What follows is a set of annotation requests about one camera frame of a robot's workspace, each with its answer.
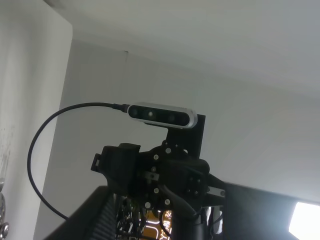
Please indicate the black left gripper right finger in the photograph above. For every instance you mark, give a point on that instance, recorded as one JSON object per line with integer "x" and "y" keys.
{"x": 247, "y": 214}

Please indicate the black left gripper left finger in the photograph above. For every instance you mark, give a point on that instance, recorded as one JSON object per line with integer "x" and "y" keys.
{"x": 95, "y": 219}

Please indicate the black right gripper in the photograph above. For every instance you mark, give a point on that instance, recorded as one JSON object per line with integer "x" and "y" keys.
{"x": 167, "y": 177}

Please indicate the silver depth camera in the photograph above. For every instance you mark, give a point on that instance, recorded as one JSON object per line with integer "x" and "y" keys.
{"x": 163, "y": 115}

